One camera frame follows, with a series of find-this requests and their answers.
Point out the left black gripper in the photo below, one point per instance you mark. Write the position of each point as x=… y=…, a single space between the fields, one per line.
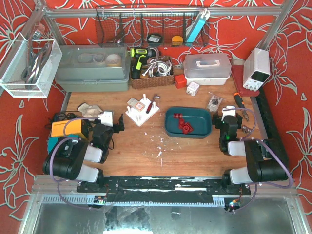
x=116 y=125

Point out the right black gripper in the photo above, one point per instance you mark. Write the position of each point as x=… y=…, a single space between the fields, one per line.
x=218 y=121

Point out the large red spring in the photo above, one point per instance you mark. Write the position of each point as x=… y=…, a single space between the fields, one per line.
x=181 y=123
x=187 y=128

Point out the red handled ratchet wrench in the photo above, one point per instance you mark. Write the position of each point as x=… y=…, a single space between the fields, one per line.
x=156 y=96

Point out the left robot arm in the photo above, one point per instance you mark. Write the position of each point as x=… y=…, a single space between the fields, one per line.
x=66 y=159

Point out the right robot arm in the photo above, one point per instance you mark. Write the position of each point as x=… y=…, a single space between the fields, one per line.
x=263 y=165

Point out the thin red spring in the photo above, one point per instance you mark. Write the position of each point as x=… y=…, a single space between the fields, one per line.
x=178 y=115

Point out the teal plastic tray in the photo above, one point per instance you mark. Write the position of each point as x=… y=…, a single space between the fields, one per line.
x=186 y=122

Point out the clear bag of parts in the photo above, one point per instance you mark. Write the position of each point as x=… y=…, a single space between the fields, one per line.
x=214 y=103

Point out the white peg board base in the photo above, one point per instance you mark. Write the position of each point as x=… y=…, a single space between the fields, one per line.
x=139 y=118

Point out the orange black screwdriver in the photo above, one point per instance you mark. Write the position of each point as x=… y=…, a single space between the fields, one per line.
x=240 y=103

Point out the white work glove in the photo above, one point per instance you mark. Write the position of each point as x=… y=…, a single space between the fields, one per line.
x=89 y=111

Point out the white power adapter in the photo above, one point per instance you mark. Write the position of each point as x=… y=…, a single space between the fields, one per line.
x=192 y=88

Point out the orange electronic box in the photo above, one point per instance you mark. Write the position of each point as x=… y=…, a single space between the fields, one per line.
x=70 y=127

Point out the red mat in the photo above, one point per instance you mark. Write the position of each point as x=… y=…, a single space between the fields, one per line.
x=237 y=74

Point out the small red box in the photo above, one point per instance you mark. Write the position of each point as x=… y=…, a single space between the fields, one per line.
x=180 y=81

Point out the grey plastic storage box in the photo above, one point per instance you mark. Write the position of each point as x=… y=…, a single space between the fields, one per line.
x=91 y=68

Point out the woven brown basket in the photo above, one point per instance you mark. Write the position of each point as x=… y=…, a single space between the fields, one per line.
x=153 y=81

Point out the white power supply unit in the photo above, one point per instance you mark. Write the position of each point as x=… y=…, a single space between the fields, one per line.
x=256 y=69

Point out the green yellow power drill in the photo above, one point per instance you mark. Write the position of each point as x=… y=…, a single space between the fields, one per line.
x=141 y=55

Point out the teal electronic box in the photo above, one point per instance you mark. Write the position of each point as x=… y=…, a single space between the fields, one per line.
x=52 y=142

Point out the yellow tape measure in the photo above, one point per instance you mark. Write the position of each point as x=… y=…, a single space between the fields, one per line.
x=177 y=40

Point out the blue white tool set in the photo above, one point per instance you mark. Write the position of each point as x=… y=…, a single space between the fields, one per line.
x=194 y=29

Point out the clear acrylic hanging box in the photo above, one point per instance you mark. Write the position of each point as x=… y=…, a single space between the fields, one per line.
x=31 y=70

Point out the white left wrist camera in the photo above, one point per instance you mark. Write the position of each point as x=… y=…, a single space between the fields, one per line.
x=106 y=118

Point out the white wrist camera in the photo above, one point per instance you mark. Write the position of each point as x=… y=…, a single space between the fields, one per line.
x=106 y=118
x=228 y=111

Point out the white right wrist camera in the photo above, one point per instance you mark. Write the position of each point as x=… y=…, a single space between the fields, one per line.
x=228 y=111

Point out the small metal bracket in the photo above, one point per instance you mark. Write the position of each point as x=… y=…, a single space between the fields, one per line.
x=245 y=129

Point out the clear white handled case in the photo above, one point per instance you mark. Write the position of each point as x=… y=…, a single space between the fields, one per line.
x=207 y=69

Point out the black side rail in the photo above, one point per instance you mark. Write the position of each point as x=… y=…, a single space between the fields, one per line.
x=273 y=139

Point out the black wire basket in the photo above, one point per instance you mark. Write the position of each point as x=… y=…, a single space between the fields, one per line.
x=130 y=25

